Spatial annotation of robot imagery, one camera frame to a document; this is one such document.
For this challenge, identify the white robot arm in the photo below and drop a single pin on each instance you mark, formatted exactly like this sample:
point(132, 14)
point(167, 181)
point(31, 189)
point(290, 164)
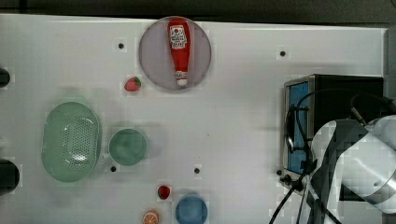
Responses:
point(359, 158)

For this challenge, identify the pink plush strawberry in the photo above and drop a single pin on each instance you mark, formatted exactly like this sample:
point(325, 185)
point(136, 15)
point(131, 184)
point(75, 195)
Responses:
point(132, 84)

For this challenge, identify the grey round plate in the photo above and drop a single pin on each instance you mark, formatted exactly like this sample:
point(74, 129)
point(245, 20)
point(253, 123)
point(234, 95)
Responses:
point(156, 60)

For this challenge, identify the green cup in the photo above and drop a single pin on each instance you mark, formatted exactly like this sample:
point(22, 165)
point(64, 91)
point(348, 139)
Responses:
point(128, 147)

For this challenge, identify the red plush ketchup bottle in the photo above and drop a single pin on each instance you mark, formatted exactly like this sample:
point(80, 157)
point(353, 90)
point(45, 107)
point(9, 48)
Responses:
point(179, 37)

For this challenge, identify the dark red toy strawberry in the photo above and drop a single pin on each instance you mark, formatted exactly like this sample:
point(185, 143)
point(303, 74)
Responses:
point(163, 192)

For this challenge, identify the blue cup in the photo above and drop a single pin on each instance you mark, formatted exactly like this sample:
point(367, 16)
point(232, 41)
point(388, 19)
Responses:
point(191, 209)

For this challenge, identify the toy orange slice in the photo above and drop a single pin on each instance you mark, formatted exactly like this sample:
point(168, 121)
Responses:
point(151, 217)

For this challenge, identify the green oval colander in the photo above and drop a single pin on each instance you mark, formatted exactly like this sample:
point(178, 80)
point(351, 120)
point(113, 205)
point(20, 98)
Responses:
point(71, 142)

